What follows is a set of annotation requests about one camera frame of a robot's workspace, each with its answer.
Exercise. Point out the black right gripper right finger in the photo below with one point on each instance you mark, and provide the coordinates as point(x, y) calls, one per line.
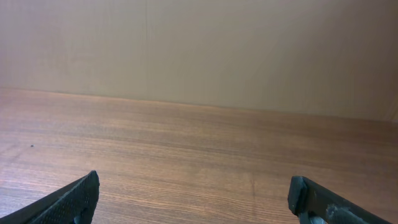
point(312, 204)

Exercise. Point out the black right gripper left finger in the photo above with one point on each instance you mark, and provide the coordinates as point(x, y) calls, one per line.
point(73, 203)

